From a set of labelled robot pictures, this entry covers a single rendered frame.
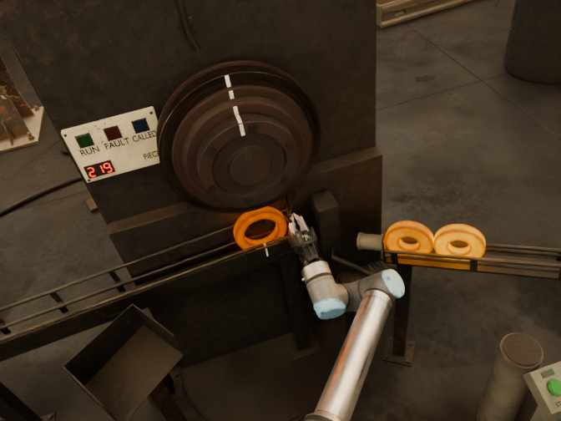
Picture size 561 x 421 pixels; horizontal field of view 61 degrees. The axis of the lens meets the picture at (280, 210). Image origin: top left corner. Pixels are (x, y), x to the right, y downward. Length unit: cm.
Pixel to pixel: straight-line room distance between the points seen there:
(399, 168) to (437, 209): 41
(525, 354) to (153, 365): 113
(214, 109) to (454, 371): 147
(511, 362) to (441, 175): 157
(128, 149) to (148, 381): 70
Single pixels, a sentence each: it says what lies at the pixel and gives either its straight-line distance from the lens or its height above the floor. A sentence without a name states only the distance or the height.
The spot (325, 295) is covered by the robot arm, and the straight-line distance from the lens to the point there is 148.
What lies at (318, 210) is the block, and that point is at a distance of 161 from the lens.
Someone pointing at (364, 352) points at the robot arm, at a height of 76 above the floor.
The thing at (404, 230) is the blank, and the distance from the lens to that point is 158.
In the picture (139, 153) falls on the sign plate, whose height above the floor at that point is 111.
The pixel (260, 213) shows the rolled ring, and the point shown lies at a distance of 157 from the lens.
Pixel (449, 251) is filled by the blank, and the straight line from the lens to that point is 163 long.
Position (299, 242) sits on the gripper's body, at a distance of 154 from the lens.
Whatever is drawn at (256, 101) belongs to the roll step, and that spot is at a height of 127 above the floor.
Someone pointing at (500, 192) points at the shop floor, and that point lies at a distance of 294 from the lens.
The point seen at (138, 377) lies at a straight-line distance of 161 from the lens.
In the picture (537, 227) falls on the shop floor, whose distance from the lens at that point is 279.
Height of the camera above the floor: 190
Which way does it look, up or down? 43 degrees down
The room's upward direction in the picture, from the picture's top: 10 degrees counter-clockwise
